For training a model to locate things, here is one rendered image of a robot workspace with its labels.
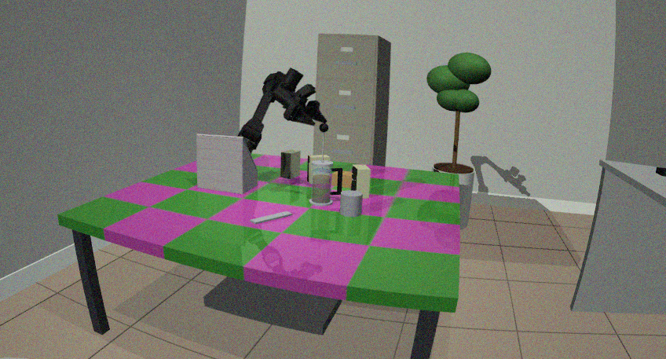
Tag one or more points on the grey flat bar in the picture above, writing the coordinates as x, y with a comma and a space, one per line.
271, 217

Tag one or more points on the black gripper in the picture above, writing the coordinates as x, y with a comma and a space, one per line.
300, 112

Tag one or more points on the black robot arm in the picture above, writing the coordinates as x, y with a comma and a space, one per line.
276, 87

